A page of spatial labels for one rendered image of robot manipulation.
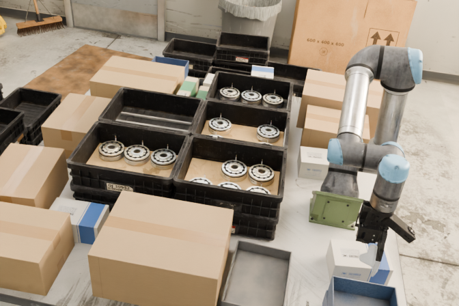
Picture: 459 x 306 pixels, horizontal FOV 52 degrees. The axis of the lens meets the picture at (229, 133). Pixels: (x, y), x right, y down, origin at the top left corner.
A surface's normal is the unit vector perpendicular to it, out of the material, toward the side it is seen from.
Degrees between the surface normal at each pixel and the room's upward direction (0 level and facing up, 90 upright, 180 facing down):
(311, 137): 90
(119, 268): 90
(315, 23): 79
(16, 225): 0
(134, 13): 90
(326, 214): 90
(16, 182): 0
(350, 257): 0
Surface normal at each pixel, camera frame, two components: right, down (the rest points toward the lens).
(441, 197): 0.08, -0.82
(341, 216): -0.18, 0.54
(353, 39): -0.15, 0.34
